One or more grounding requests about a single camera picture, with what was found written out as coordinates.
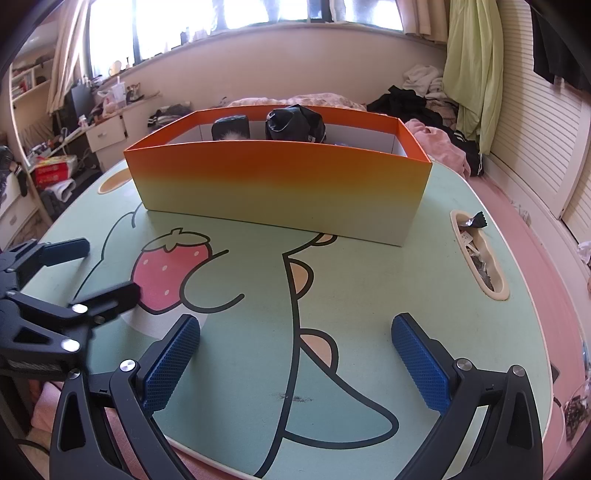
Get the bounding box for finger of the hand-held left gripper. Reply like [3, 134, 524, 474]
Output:
[0, 281, 141, 365]
[0, 237, 90, 291]

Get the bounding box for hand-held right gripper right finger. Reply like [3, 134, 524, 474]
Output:
[391, 313, 544, 480]

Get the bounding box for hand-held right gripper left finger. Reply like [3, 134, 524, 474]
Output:
[50, 314, 201, 480]

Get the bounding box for orange cardboard box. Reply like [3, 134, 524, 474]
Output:
[123, 109, 433, 247]

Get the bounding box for brown card box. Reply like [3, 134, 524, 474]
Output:
[213, 115, 251, 140]

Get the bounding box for black leather lace-trimmed cloth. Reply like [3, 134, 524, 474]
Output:
[265, 104, 328, 144]

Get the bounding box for green cartoon desktop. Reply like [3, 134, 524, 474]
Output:
[23, 152, 555, 478]

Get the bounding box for red tissue pack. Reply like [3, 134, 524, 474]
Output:
[34, 154, 78, 186]

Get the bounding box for white drawer cabinet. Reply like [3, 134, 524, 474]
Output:
[85, 115, 127, 153]

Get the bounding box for black monitor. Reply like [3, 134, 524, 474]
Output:
[71, 85, 93, 125]

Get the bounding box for beige curtain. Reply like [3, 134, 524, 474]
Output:
[46, 0, 90, 112]

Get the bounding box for pink fleece garment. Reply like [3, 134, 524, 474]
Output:
[406, 119, 472, 177]

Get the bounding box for white louvered closet doors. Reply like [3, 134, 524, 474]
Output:
[489, 69, 591, 241]

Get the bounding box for black clothes pile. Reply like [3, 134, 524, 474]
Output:
[367, 85, 485, 178]

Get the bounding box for floral pink quilt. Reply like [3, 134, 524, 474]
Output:
[226, 92, 368, 112]

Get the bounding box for white clothes pile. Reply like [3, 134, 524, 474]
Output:
[402, 65, 446, 101]

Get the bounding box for green hanging cloth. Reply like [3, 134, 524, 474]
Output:
[442, 0, 504, 155]

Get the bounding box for window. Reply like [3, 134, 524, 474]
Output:
[88, 0, 448, 70]

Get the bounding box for black hanging garment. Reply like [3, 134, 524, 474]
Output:
[531, 4, 591, 88]

